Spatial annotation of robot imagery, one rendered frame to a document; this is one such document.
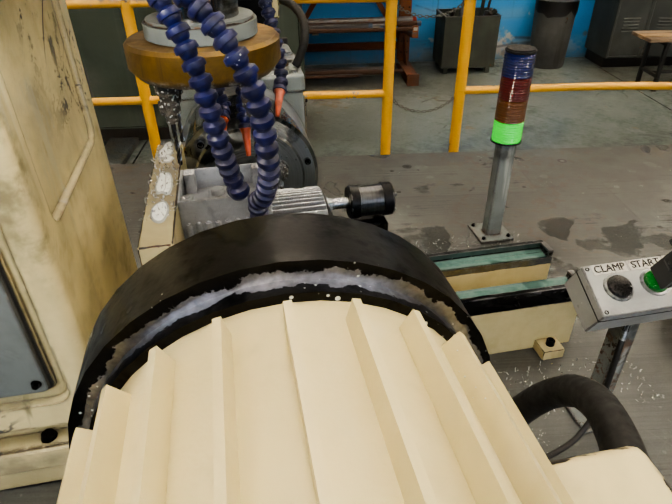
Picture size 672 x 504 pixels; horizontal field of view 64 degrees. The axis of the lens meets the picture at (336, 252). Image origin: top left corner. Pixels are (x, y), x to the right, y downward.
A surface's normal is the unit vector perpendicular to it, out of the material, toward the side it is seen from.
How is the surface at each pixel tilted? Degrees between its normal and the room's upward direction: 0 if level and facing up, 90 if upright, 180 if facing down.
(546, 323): 90
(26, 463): 90
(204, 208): 90
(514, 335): 90
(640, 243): 0
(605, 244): 0
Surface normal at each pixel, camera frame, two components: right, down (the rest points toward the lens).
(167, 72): -0.22, 0.55
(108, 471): 0.69, -0.67
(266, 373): -0.09, -0.82
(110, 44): 0.05, 0.55
